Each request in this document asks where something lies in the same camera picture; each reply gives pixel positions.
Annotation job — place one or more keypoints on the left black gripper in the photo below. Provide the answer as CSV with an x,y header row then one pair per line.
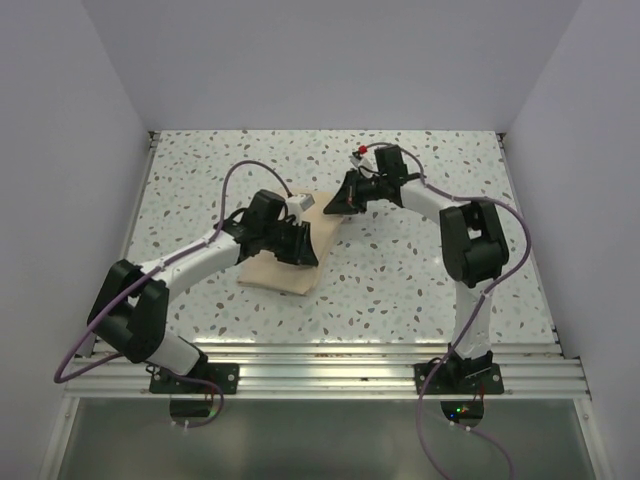
x,y
301,252

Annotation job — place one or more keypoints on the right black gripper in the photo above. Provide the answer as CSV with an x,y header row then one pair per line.
x,y
348,201

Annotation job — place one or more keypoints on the beige cloth drape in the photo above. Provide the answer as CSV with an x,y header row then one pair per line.
x,y
264,271

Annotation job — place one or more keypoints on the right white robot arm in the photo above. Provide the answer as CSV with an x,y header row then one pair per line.
x,y
473,245

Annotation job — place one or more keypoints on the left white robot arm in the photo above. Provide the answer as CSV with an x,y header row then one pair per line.
x,y
130,313

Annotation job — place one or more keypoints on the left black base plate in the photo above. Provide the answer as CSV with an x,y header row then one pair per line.
x,y
204,378

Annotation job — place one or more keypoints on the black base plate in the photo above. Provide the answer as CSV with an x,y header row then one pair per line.
x,y
204,378
460,376

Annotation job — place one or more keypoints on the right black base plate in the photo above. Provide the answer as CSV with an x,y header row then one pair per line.
x,y
460,376

